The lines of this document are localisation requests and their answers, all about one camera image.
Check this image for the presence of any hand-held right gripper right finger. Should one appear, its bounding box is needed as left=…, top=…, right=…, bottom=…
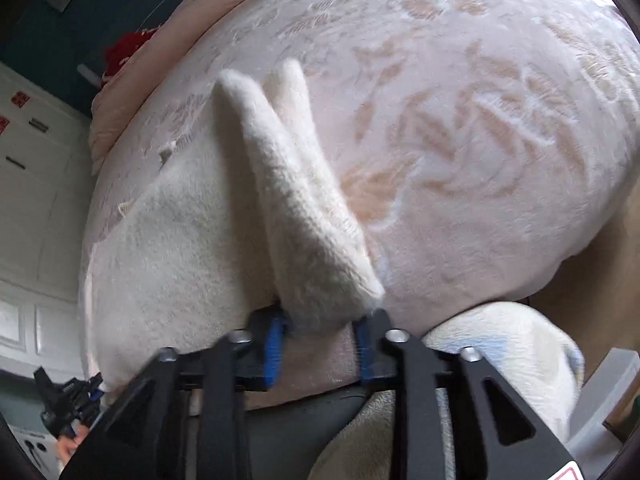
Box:
left=352, top=307, right=581, bottom=480

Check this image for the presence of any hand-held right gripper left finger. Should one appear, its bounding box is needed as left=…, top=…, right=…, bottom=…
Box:
left=60, top=307, right=293, bottom=480

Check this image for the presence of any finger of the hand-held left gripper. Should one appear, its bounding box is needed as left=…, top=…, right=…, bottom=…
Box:
left=86, top=371, right=107, bottom=406

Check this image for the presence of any white fluffy towel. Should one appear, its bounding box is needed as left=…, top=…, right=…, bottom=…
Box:
left=82, top=58, right=387, bottom=396

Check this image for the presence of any person's left hand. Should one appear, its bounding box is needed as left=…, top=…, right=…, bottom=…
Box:
left=56, top=422, right=91, bottom=463

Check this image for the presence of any white panelled cabinet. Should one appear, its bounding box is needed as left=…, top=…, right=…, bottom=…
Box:
left=0, top=62, right=108, bottom=376

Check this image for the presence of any pink floral bed blanket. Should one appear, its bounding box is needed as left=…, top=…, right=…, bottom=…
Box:
left=80, top=0, right=640, bottom=396

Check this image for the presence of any grey plastic box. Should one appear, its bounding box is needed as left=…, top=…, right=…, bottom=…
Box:
left=567, top=346, right=640, bottom=456

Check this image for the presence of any white tube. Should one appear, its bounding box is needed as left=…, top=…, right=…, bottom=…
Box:
left=76, top=63, right=102, bottom=88

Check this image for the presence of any pale pink quilt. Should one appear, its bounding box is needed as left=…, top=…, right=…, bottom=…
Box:
left=89, top=0, right=306, bottom=176

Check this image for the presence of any red cloth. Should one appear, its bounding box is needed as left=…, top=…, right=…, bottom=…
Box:
left=102, top=29, right=158, bottom=81

